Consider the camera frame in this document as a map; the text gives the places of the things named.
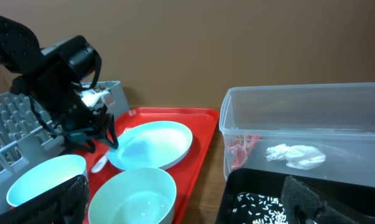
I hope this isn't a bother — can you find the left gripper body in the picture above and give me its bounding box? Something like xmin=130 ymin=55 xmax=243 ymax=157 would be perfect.
xmin=11 ymin=71 xmax=109 ymax=140

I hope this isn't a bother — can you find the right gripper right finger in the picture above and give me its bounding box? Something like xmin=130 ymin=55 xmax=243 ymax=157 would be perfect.
xmin=281 ymin=175 xmax=361 ymax=224

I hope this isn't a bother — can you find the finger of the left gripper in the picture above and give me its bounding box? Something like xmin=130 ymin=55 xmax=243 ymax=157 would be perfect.
xmin=62 ymin=133 xmax=96 ymax=153
xmin=96 ymin=114 xmax=119 ymax=149

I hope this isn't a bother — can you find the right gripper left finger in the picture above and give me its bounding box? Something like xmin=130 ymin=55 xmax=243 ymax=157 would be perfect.
xmin=0 ymin=174 xmax=90 ymax=224

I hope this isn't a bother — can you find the white plastic spoon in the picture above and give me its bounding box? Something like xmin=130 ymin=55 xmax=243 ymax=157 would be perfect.
xmin=91 ymin=152 xmax=108 ymax=174

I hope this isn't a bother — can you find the light blue bowl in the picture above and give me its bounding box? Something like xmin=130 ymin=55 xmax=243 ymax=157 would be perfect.
xmin=6 ymin=154 xmax=87 ymax=207

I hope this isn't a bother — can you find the white napkin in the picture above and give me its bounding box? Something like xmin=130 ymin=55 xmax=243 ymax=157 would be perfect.
xmin=265 ymin=144 xmax=326 ymax=170

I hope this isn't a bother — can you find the food scraps and rice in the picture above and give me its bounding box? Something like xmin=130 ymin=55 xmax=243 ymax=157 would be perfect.
xmin=230 ymin=192 xmax=288 ymax=224

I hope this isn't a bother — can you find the green bowl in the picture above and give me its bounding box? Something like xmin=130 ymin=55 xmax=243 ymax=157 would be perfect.
xmin=88 ymin=168 xmax=177 ymax=224

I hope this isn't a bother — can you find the red snack wrapper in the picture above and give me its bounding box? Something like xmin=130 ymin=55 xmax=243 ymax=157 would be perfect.
xmin=229 ymin=135 xmax=261 ymax=170

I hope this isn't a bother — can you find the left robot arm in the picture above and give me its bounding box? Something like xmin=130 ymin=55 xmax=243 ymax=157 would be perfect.
xmin=0 ymin=16 xmax=119 ymax=153

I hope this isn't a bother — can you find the black waste tray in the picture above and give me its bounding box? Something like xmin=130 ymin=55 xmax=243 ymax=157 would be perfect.
xmin=216 ymin=168 xmax=375 ymax=223

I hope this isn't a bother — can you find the grey dishwasher rack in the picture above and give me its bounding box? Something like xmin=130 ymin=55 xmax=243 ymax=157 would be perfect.
xmin=0 ymin=80 xmax=131 ymax=218

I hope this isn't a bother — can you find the light blue plate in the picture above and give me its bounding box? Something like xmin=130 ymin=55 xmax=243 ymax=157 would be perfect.
xmin=108 ymin=121 xmax=193 ymax=170

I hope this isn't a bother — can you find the red serving tray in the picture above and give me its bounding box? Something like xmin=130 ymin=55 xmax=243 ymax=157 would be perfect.
xmin=75 ymin=107 xmax=220 ymax=224

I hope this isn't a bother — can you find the clear plastic bin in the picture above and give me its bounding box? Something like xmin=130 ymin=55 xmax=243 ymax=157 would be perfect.
xmin=219 ymin=83 xmax=375 ymax=185

